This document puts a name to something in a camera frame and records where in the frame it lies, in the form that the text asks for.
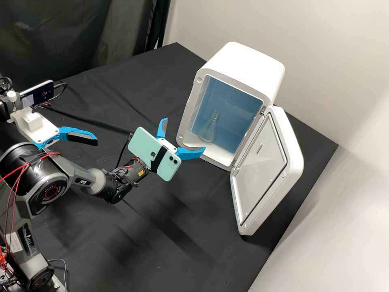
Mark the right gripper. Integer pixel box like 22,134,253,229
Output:
156,117,207,161

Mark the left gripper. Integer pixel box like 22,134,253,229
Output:
8,109,99,151

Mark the clear flask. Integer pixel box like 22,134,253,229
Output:
198,110,221,144

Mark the white incubator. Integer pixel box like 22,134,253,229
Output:
176,41,286,171

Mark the incubator door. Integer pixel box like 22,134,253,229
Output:
229,105,305,236

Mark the right wrist camera phone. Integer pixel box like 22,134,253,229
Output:
127,127,182,183

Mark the wrist camera phone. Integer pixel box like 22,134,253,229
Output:
127,127,182,183
0,77,56,122

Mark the left wrist camera phone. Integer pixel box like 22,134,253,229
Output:
0,77,56,122

